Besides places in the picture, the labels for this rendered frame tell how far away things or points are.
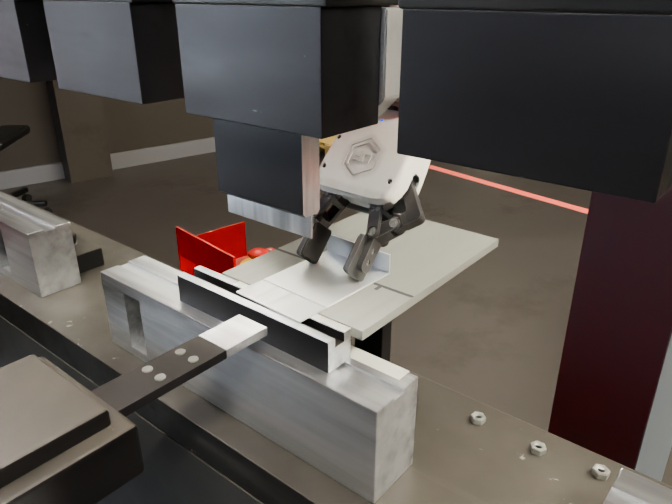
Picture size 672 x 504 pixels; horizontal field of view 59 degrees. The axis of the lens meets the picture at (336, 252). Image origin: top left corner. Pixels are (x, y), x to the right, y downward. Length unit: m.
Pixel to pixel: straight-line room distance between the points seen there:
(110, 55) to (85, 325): 0.38
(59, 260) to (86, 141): 3.73
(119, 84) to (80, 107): 4.01
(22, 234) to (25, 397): 0.49
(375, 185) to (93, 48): 0.28
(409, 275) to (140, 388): 0.29
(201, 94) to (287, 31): 0.10
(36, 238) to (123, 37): 0.41
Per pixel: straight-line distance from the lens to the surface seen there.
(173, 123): 5.02
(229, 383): 0.60
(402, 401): 0.50
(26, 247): 0.90
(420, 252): 0.66
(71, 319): 0.84
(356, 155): 0.60
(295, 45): 0.40
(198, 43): 0.47
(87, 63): 0.61
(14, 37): 0.73
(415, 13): 0.34
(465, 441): 0.60
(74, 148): 4.61
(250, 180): 0.50
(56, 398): 0.41
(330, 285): 0.58
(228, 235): 1.27
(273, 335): 0.54
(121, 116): 4.85
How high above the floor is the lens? 1.26
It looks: 24 degrees down
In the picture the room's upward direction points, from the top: straight up
